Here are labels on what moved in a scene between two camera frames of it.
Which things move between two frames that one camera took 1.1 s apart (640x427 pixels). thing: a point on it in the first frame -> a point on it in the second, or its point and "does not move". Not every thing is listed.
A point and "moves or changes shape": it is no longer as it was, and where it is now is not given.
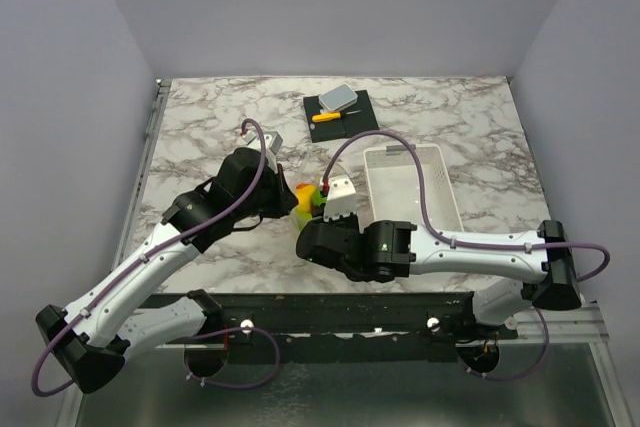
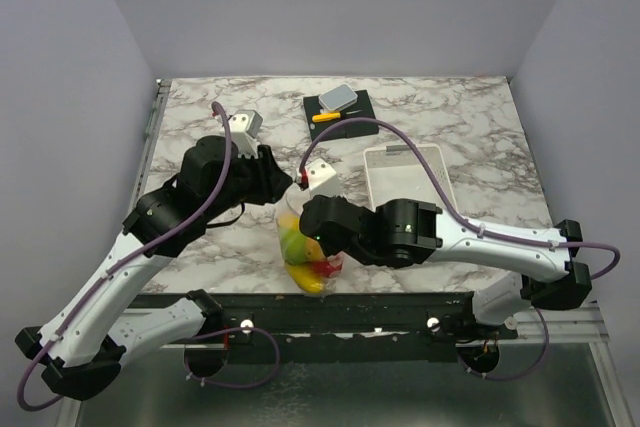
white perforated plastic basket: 395,186 does not move
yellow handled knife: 330,115 does not move
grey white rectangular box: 338,98 does not move
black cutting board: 357,120 does not move
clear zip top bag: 306,181 moves or changes shape
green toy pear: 302,217 moves or changes shape
